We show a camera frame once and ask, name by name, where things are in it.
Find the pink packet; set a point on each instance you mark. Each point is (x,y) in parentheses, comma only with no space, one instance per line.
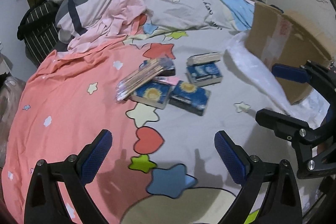
(170,80)

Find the starry night tissue pack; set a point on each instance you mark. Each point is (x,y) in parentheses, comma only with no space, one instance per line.
(152,94)

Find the white plastic bag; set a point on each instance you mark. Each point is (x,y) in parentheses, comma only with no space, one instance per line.
(251,70)

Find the bag of wooden chopsticks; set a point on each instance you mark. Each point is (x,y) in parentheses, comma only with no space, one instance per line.
(141,76)

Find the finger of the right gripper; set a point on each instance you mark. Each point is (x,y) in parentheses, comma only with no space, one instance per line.
(298,75)
(284,127)

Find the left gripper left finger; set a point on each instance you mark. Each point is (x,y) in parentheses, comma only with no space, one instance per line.
(92,156)

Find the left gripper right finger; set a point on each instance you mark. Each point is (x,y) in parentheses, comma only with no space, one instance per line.
(233,156)

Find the grey pink folded blanket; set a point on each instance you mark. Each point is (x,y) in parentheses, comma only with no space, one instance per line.
(82,23)

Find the brown cardboard box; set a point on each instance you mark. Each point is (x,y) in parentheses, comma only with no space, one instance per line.
(287,38)

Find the cartoon patterned bed quilt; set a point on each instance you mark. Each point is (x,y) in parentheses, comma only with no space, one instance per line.
(163,166)

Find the black striped laundry basket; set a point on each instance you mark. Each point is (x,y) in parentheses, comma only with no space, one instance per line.
(38,30)

